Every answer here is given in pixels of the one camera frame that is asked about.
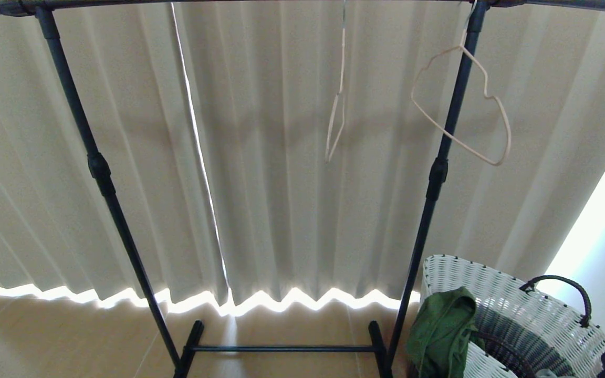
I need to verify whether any pink clothes hanger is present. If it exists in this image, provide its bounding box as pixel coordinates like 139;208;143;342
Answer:
325;0;348;164
411;0;512;167

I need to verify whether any black clothes rack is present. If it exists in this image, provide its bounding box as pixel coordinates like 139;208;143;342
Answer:
0;0;605;378

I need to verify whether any white laundry basket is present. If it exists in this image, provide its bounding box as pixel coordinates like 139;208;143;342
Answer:
421;255;605;378

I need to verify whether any beige curtain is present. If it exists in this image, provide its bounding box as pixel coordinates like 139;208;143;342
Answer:
0;0;605;318

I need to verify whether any green garment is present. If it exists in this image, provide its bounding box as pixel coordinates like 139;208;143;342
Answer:
405;286;485;378

